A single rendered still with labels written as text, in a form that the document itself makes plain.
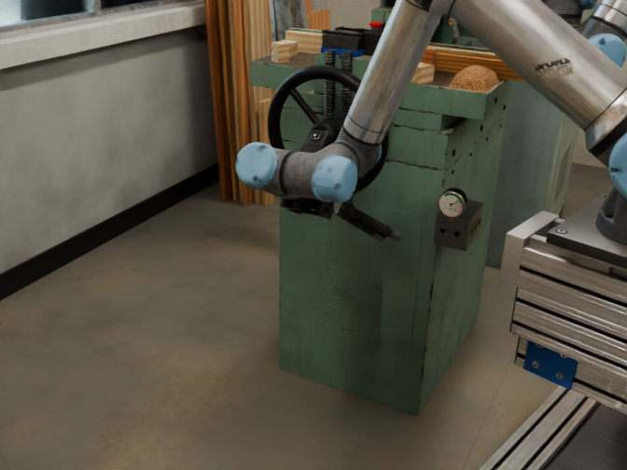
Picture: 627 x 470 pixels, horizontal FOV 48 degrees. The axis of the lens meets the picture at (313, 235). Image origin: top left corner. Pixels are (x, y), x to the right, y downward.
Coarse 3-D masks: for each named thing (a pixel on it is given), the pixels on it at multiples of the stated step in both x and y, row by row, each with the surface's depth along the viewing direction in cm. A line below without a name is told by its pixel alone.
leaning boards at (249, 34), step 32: (224, 0) 291; (256, 0) 290; (288, 0) 305; (224, 32) 295; (256, 32) 294; (224, 64) 300; (224, 96) 309; (256, 96) 302; (224, 128) 313; (256, 128) 307; (224, 160) 317; (224, 192) 321; (256, 192) 320
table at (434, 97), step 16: (256, 64) 173; (272, 64) 171; (288, 64) 171; (304, 64) 171; (256, 80) 175; (272, 80) 173; (448, 80) 159; (320, 96) 157; (416, 96) 157; (432, 96) 155; (448, 96) 153; (464, 96) 151; (480, 96) 150; (496, 96) 157; (432, 112) 156; (448, 112) 154; (464, 112) 153; (480, 112) 151
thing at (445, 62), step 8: (440, 56) 166; (448, 56) 166; (456, 56) 165; (464, 56) 165; (440, 64) 167; (448, 64) 166; (456, 64) 165; (464, 64) 165; (472, 64) 164; (480, 64) 163; (488, 64) 162; (496, 64) 161; (504, 64) 160; (448, 72) 167; (456, 72) 166; (496, 72) 162; (504, 72) 161; (512, 72) 160; (512, 80) 161; (520, 80) 160
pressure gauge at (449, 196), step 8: (448, 192) 155; (456, 192) 154; (464, 192) 156; (440, 200) 156; (448, 200) 156; (456, 200) 155; (464, 200) 154; (440, 208) 157; (448, 208) 156; (456, 208) 155; (464, 208) 154; (448, 216) 157; (456, 216) 156
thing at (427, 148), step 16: (288, 112) 174; (320, 112) 170; (496, 112) 194; (288, 128) 176; (304, 128) 173; (400, 128) 161; (416, 128) 160; (448, 128) 160; (464, 128) 167; (480, 128) 181; (400, 144) 163; (416, 144) 161; (432, 144) 159; (448, 144) 158; (464, 144) 170; (400, 160) 164; (416, 160) 162; (432, 160) 161; (448, 160) 161
